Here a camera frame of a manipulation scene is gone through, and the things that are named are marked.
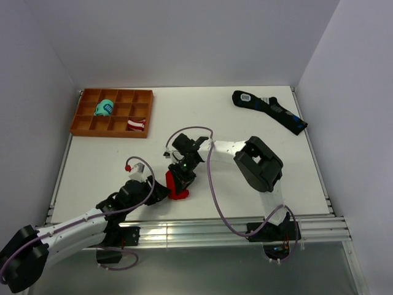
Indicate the aluminium frame rail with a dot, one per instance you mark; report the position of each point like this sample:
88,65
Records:
197,233

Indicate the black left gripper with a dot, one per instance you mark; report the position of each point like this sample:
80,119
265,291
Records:
161,192

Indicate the teal rolled sock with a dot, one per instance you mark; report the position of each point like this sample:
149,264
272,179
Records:
104,108

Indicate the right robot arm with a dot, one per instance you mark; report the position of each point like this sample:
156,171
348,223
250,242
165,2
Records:
260,166

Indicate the wooden compartment tray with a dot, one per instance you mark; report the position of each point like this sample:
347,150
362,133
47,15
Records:
128,104

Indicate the black and blue sock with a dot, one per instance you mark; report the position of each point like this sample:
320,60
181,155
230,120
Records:
271,107

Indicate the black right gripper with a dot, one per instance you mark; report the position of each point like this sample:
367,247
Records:
181,180

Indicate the red white striped rolled sock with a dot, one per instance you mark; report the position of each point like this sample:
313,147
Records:
136,125

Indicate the red Santa sock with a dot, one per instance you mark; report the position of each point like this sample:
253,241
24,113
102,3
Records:
170,183

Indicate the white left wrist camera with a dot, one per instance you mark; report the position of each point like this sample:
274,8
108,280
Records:
135,172

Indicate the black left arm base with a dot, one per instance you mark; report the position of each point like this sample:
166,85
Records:
122,237

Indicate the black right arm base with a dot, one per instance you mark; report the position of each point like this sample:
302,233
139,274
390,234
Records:
273,233

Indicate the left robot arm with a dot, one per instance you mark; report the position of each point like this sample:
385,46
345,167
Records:
31,250

